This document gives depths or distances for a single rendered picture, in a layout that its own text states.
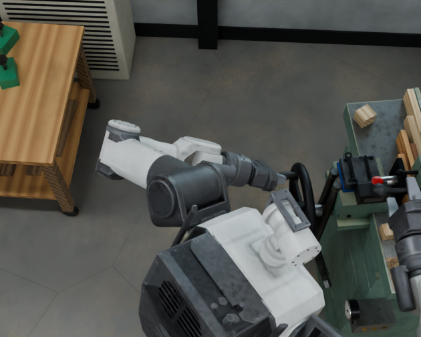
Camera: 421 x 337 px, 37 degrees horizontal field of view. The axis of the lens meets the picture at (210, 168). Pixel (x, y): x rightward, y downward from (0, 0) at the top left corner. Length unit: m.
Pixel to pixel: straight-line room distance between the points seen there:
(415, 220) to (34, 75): 1.61
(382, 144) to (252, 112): 1.20
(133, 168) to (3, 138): 1.12
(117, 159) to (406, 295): 0.69
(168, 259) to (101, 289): 1.53
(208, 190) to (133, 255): 1.42
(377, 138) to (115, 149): 0.84
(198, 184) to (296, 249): 0.26
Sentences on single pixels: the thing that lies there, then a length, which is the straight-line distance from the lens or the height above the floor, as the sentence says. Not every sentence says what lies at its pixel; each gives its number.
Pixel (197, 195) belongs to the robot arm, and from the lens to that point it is 1.25.
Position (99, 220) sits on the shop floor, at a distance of 2.75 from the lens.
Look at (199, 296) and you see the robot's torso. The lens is 1.10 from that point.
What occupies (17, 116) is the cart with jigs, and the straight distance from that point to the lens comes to 2.45.
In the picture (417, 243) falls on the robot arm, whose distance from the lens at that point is 1.46.
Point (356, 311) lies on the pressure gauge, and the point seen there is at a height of 0.69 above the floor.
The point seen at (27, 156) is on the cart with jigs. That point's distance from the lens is 2.34.
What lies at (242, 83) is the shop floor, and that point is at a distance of 3.08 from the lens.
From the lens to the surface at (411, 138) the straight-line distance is 1.89.
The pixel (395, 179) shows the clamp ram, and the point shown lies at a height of 0.96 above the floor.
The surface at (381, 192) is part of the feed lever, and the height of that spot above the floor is 1.21.
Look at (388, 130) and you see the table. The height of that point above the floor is 0.90.
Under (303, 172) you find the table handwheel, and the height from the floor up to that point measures 0.94.
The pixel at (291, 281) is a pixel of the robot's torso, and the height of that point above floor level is 1.34.
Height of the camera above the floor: 2.46
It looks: 61 degrees down
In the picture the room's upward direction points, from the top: 1 degrees counter-clockwise
